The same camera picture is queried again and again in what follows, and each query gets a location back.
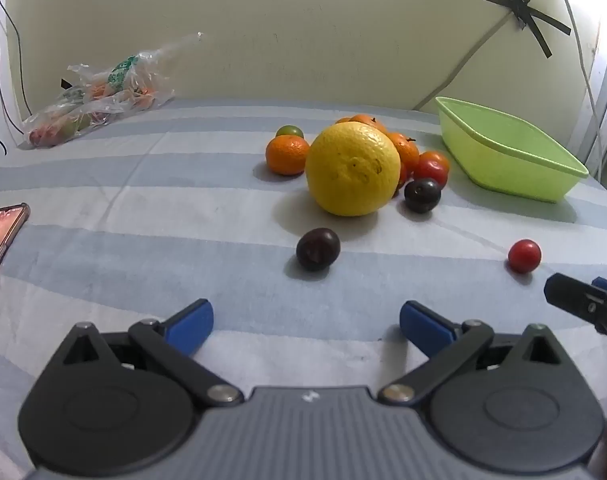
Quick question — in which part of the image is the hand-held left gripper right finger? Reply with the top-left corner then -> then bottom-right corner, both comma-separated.
377,300 -> 577,406

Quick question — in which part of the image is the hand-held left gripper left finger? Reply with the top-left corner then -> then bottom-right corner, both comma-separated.
48,298 -> 245,407

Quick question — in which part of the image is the small red cherry tomato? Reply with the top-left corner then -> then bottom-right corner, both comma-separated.
508,239 -> 542,274

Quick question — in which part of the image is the dark purple plum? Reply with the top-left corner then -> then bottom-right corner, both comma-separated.
296,228 -> 341,272
404,178 -> 442,214

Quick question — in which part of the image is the green plastic basin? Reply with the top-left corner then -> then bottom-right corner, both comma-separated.
435,96 -> 590,204

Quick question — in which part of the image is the large yellow citrus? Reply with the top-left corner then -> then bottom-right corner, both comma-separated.
305,121 -> 402,217

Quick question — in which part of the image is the orange mandarin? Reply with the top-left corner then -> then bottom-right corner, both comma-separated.
386,132 -> 421,184
336,114 -> 388,134
266,136 -> 311,177

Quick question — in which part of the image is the striped bed sheet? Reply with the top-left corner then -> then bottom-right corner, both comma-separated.
0,99 -> 607,480

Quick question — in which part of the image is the smartphone in clear case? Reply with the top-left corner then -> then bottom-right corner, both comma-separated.
0,203 -> 31,302

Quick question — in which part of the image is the clear plastic bag of produce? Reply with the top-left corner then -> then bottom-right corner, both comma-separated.
20,31 -> 204,150

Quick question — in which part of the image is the black tape cross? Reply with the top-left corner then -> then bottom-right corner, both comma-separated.
483,0 -> 572,59

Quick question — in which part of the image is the white power cable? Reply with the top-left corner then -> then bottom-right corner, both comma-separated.
553,0 -> 607,181

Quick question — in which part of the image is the grey cable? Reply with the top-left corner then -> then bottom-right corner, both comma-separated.
412,10 -> 521,111

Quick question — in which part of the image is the thin black cable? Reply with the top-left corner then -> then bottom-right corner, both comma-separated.
0,0 -> 34,123

